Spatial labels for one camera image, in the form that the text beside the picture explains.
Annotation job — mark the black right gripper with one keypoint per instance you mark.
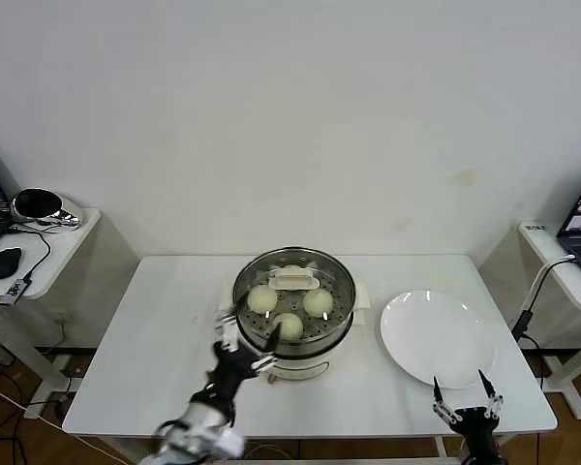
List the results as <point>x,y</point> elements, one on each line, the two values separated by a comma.
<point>474,428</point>

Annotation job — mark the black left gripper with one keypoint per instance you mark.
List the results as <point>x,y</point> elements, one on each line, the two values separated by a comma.
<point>230,370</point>

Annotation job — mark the perforated steel steamer basket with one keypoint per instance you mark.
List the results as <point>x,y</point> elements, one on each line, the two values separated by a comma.
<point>314,341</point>

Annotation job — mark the cream electric cooker base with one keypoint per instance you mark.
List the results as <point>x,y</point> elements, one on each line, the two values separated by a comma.
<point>300,365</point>

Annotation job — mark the round white plate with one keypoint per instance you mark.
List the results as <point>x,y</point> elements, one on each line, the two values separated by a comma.
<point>436,334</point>

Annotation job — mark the white side table with label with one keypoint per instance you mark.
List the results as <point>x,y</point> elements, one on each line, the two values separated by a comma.
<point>542,247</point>

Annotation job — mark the grey usb hub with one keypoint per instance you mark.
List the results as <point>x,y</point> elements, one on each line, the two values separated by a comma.
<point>14,290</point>

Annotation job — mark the black computer mouse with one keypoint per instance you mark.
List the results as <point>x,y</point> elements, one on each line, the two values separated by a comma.
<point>4,263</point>

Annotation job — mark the chrome silver headset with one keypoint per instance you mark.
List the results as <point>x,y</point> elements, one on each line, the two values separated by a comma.
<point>34,203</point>

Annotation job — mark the white main table frame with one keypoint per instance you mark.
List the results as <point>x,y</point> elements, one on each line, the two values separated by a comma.
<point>440,448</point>

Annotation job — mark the white wall socket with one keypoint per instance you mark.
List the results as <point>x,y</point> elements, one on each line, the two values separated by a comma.
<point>63,319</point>

